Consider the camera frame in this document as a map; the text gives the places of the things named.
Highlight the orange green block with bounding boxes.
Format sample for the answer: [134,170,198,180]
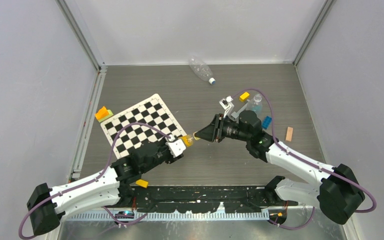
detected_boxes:
[95,106,114,123]

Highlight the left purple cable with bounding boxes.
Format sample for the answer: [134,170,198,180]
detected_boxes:
[18,122,176,240]

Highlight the clear bottle blue cap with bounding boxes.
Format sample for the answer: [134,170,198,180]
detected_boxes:
[189,56,216,85]

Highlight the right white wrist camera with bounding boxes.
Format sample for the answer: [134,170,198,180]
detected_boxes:
[219,95,234,118]

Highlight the clear plastic bottle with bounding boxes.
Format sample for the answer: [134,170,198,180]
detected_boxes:
[245,93,263,117]

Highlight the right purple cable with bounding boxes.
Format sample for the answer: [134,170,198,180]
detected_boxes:
[231,88,377,231]

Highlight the grey long block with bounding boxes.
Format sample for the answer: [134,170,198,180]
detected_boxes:
[230,103,248,121]

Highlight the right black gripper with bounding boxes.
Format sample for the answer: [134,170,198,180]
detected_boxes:
[195,113,251,143]

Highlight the tan wooden block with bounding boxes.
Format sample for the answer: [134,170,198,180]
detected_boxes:
[285,126,294,142]

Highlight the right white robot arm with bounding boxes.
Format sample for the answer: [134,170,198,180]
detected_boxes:
[193,110,365,225]

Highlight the blue lego brick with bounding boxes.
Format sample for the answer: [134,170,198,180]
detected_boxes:
[261,116,272,130]

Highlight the black white chessboard mat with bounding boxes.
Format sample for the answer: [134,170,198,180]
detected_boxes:
[100,93,188,161]

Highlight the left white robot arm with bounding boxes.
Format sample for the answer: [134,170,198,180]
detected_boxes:
[26,139,187,237]

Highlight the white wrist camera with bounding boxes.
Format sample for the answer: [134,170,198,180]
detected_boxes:
[165,134,187,158]
[219,95,234,118]

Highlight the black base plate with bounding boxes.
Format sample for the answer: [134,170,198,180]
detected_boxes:
[112,185,298,214]

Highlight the yellow block near base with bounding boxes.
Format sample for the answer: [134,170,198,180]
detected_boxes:
[135,179,149,188]

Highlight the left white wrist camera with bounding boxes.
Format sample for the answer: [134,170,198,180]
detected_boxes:
[165,134,187,158]

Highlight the grey slotted cable duct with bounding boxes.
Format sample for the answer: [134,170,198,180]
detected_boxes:
[68,209,270,222]

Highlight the purple cable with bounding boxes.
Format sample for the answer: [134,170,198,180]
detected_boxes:
[231,88,377,231]
[18,122,176,240]

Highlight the yellow juice bottle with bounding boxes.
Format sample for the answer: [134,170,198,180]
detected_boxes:
[180,132,200,148]

